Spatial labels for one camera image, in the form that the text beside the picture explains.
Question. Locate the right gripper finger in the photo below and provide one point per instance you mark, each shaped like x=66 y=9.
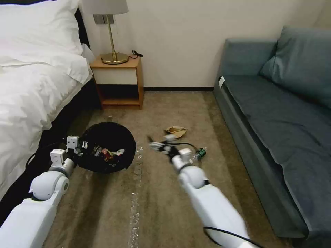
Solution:
x=152 y=140
x=154 y=147

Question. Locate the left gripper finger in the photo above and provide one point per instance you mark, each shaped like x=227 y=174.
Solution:
x=80 y=154
x=85 y=144

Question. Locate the black round trash bin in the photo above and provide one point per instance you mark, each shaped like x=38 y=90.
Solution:
x=113 y=134

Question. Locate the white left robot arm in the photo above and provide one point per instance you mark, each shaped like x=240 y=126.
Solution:
x=31 y=214

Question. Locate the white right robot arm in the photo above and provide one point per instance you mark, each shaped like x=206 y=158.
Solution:
x=207 y=196

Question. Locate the clear tape floor strip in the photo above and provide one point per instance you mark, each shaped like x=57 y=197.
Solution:
x=136 y=170

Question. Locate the black snack packet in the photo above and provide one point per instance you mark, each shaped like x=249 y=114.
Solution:
x=97 y=151

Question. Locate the crumpled brown paper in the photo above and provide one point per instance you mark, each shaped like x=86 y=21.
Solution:
x=176 y=131

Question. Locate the red crumpled wrapper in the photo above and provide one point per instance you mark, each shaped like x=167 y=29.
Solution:
x=108 y=154

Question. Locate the clear bottle with green label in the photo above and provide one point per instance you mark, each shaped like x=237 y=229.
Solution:
x=200 y=153

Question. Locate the white crumpled tissue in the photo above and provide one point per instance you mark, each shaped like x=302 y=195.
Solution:
x=120 y=151

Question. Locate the white duvet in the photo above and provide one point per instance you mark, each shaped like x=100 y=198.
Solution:
x=33 y=98

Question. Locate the wooden nightstand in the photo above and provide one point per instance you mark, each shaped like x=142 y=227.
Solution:
x=116 y=77

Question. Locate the white sofa tag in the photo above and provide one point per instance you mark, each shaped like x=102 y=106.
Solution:
x=221 y=82

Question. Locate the small white pillow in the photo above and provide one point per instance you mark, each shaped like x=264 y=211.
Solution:
x=88 y=53

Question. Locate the grey-blue sofa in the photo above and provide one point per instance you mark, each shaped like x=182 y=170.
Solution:
x=271 y=124

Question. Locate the brass table lamp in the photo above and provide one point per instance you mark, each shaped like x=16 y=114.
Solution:
x=111 y=38

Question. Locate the dark headboard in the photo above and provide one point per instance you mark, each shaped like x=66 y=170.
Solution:
x=82 y=28

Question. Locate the large white pillow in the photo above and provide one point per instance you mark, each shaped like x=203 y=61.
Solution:
x=33 y=28

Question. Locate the grey-blue sofa cushion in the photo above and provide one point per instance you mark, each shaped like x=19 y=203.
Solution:
x=300 y=64

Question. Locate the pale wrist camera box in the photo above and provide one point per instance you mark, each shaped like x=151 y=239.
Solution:
x=72 y=141
x=170 y=137

